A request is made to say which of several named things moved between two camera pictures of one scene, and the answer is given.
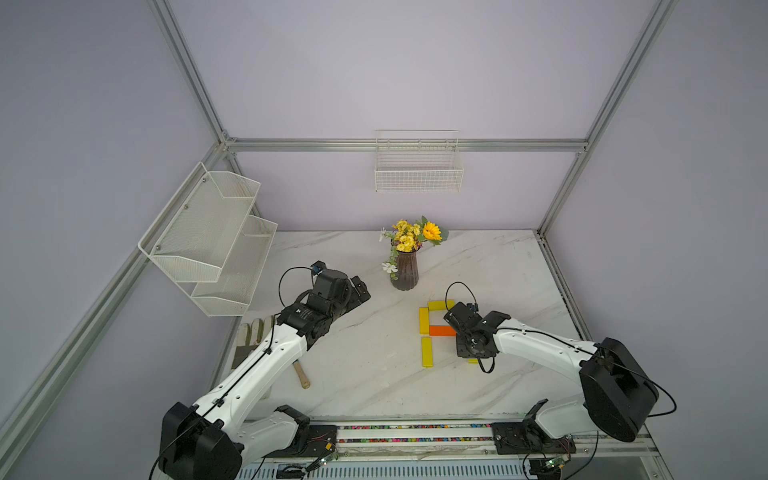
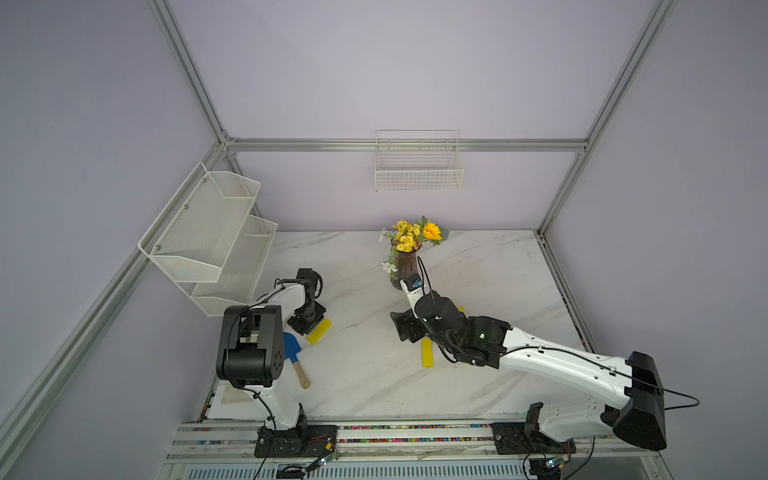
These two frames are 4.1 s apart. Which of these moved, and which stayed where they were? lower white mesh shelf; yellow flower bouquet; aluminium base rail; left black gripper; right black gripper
Moved: left black gripper; right black gripper
Stayed: lower white mesh shelf; aluminium base rail; yellow flower bouquet
